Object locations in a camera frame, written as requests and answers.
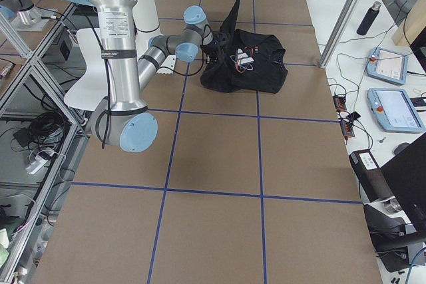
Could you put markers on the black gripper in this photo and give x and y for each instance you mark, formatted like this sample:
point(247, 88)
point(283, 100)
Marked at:
point(211, 51)

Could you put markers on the black graphic t-shirt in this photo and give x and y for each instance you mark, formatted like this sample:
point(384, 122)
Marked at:
point(253, 61)

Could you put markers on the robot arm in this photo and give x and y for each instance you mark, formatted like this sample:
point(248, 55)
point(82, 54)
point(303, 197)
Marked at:
point(121, 117)

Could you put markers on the black water bottle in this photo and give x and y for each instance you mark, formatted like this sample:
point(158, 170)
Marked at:
point(369, 18)

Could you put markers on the far teach pendant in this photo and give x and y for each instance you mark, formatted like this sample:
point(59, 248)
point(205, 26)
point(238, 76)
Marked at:
point(388, 66)

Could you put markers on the teach pendant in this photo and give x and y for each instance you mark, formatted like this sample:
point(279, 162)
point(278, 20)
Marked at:
point(394, 111)
point(388, 66)

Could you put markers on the near teach pendant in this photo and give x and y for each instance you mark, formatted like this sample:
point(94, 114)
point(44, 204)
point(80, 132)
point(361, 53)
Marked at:
point(394, 111)

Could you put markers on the black computer mouse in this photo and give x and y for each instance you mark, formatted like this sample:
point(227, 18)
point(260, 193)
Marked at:
point(401, 147)

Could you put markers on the black monitor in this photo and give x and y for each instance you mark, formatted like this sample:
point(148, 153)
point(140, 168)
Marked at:
point(402, 246)

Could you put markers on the aluminium frame post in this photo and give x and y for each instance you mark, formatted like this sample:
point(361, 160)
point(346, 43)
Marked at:
point(337, 32)

